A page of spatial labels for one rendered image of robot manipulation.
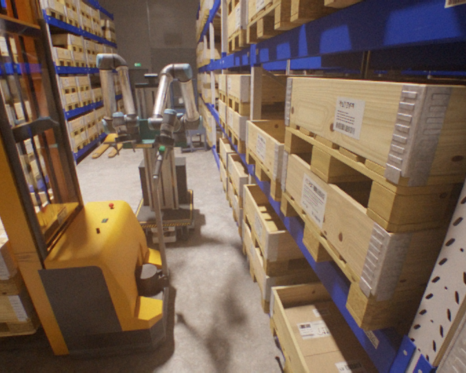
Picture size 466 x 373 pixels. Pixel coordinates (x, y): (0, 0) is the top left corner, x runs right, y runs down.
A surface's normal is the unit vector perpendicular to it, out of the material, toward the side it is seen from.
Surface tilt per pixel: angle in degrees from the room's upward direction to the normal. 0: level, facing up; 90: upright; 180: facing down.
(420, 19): 90
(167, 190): 90
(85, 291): 90
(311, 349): 0
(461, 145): 90
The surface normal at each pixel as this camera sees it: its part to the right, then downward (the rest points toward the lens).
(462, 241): -0.99, 0.06
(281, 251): 0.16, 0.38
